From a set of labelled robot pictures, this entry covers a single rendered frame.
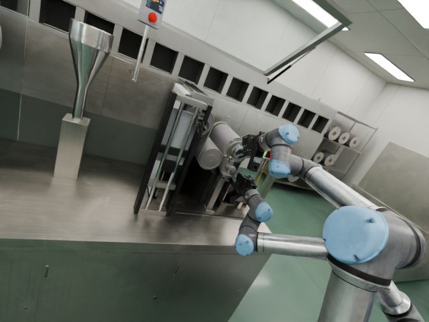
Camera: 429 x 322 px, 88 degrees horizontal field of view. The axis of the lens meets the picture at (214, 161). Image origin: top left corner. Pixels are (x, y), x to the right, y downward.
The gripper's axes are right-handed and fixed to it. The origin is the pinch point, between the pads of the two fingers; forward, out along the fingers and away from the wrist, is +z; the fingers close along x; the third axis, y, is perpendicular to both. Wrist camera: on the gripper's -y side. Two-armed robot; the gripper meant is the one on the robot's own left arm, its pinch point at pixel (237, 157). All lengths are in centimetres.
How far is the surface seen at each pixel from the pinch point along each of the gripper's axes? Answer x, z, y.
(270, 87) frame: -26, 5, 53
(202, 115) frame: 28.7, -17.0, 6.9
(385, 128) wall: -452, 120, 187
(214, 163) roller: 7.6, 8.5, -3.1
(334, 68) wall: -296, 127, 268
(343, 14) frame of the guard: -14, -48, 53
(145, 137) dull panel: 38, 39, 12
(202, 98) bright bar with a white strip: 27.2, -12.2, 17.2
